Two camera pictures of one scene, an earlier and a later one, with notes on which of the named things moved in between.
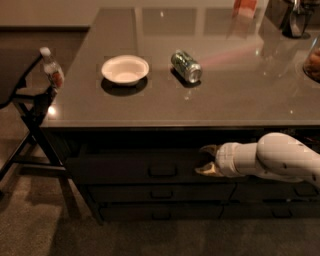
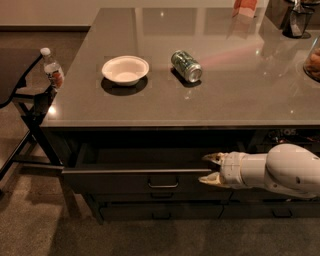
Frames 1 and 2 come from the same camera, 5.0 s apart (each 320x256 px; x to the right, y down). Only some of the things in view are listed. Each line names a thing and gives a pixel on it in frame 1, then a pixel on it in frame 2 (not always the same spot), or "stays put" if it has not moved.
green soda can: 183,64 stays put
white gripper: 224,159 to 231,168
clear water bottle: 52,69 stays put
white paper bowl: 125,70 stays put
